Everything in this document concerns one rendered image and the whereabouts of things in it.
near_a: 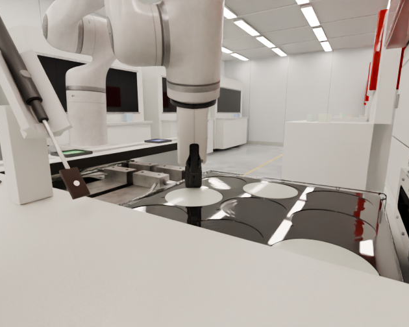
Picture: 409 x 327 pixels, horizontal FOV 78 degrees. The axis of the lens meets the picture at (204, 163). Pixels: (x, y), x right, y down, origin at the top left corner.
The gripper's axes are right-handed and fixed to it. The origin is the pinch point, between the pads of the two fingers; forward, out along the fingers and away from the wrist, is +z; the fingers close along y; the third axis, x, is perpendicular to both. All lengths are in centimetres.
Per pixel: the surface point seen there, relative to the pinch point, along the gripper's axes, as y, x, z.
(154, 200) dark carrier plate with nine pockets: 7.5, -6.6, -0.5
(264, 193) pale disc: 5.4, 12.6, 0.2
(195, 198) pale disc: 7.0, 0.1, -0.2
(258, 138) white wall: -720, 236, 342
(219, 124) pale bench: -583, 85, 235
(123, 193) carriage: -2.0, -14.4, 5.1
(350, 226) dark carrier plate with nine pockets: 18.2, 19.8, -4.3
